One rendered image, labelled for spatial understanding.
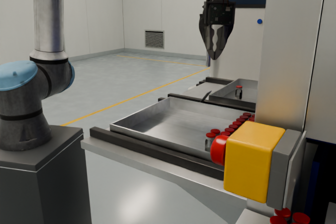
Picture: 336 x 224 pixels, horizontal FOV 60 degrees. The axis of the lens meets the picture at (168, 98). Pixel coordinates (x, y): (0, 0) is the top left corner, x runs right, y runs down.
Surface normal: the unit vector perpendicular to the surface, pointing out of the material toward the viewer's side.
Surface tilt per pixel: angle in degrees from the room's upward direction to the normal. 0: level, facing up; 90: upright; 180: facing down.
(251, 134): 0
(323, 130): 90
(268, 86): 90
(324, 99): 90
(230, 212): 90
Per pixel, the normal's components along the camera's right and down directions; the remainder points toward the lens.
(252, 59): -0.55, 0.25
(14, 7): 0.84, 0.17
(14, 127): 0.11, 0.00
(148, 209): 0.00, -0.95
